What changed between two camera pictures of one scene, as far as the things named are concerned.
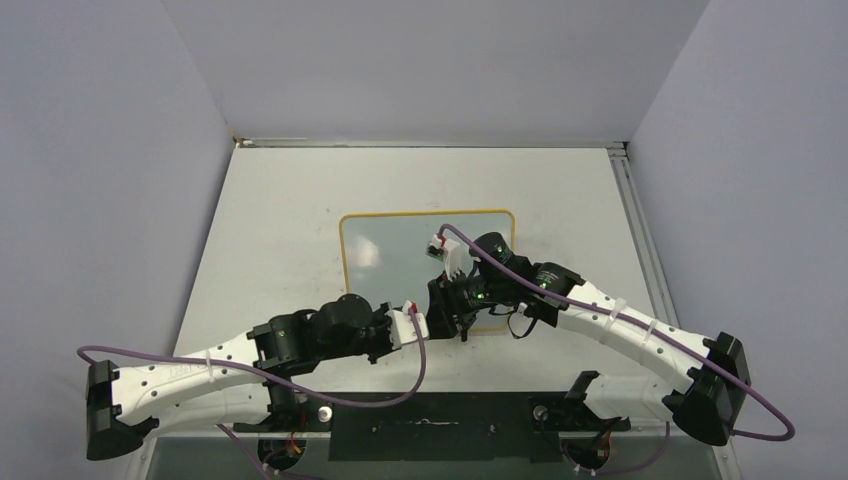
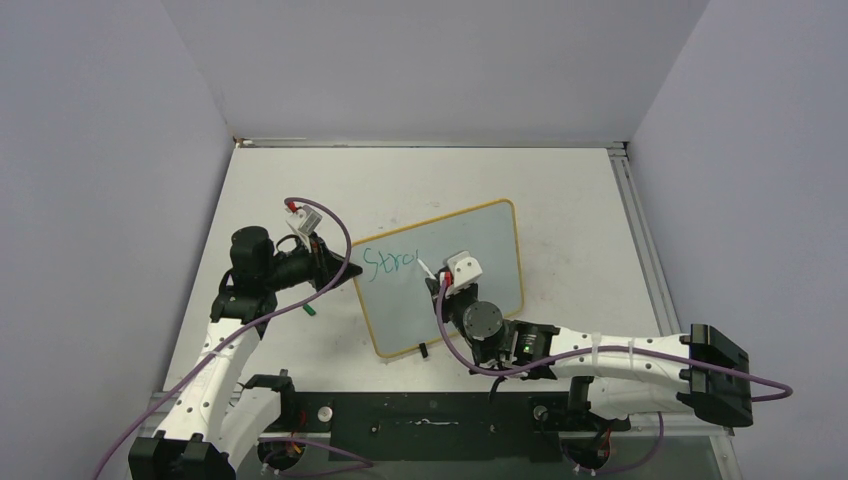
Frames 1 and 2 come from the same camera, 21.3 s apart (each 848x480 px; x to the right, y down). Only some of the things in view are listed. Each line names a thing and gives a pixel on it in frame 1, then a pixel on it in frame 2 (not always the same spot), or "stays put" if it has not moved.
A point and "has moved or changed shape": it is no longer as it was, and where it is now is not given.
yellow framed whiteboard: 383,255 has moved or changed shape
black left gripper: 386,344 → 324,264
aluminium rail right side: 656,286 stays put
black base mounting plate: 439,428 stays put
